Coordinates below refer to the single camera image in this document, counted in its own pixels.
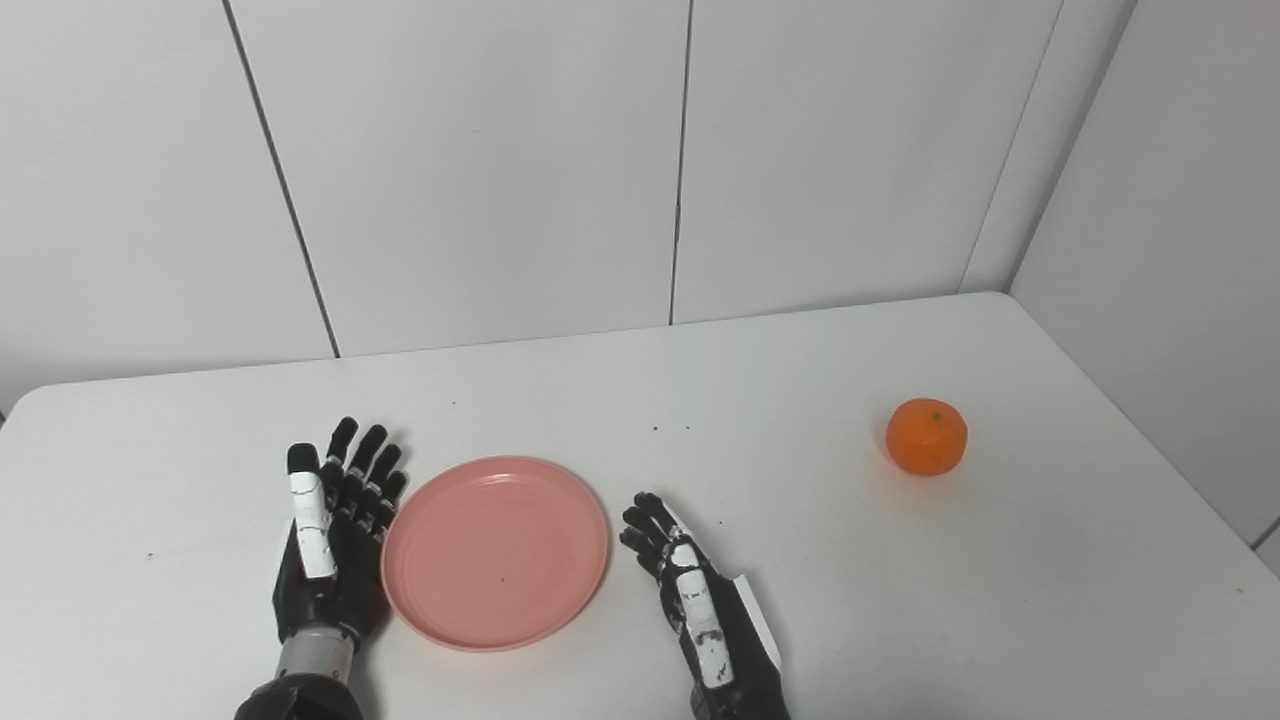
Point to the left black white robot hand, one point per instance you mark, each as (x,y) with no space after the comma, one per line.
(335,545)

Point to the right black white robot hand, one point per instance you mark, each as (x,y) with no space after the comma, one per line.
(705,620)

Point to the pink round plate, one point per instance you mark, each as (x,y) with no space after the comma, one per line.
(495,553)

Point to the orange fruit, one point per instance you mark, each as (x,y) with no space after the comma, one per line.
(926,436)

